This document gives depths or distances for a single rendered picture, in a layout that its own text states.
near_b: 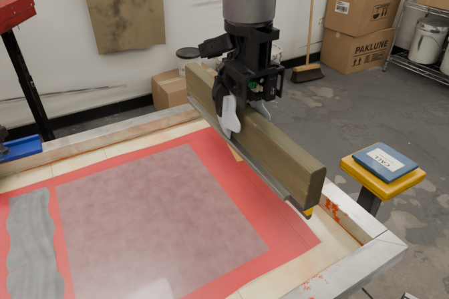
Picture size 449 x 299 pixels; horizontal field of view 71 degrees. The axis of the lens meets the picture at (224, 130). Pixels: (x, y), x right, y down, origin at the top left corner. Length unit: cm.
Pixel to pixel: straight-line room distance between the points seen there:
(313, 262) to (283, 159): 19
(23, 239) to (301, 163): 49
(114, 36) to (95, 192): 189
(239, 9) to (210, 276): 40
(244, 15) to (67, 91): 230
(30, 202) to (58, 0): 188
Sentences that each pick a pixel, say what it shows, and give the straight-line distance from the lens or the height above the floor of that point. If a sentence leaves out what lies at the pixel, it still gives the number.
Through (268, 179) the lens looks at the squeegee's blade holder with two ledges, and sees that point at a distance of 50.
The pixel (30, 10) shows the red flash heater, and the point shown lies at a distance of 176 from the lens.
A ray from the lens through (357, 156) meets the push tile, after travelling 77.
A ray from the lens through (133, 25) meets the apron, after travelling 252.
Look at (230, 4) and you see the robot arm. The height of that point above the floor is 132.
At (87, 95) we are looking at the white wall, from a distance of 270.
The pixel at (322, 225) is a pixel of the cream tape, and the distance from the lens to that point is 63.
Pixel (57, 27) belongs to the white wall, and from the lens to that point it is 250.
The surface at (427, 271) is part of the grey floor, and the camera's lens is 193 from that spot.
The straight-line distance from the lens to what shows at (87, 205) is 69.
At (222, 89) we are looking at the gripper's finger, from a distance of 52.
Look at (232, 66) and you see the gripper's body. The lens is 49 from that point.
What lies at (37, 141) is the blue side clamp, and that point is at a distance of 82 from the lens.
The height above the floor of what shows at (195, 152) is 96.
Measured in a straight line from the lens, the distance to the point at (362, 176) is 76.
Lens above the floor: 143
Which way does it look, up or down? 35 degrees down
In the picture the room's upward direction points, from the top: straight up
